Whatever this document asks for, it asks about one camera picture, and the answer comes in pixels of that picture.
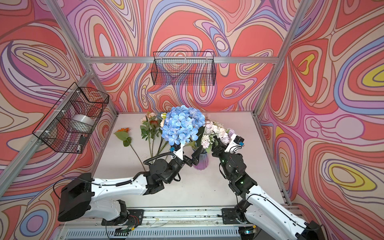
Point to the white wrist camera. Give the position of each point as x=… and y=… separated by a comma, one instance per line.
x=235, y=144
x=177, y=151

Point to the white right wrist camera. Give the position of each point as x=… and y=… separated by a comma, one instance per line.
x=235, y=144

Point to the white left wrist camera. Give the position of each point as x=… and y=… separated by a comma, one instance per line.
x=177, y=151

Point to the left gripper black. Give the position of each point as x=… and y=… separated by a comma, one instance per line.
x=192, y=160

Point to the black wire basket left wall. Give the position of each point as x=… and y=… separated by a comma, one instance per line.
x=56, y=133

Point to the purple ribbed glass vase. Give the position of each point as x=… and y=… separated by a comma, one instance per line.
x=203, y=161

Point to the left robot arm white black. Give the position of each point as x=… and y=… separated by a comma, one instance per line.
x=102, y=198

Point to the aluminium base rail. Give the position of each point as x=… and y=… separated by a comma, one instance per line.
x=180, y=223

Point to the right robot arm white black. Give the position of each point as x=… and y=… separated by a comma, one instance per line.
x=256, y=206

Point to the black wire basket wall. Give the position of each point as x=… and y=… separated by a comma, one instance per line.
x=184, y=68
x=56, y=133

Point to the blue hydrangea flower stem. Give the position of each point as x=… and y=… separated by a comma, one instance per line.
x=182, y=126

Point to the orange flower green leaves stem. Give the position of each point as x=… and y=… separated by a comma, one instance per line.
x=123, y=135

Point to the pastel mixed flower bouquet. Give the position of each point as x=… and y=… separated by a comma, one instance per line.
x=214, y=130

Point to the black wire basket back wall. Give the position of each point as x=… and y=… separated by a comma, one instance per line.
x=184, y=68

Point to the silver tape roll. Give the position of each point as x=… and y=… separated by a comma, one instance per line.
x=81, y=124

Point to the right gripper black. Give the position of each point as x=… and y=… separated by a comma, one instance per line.
x=218, y=149

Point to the cream peach rose bunch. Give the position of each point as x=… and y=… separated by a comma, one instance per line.
x=151, y=130

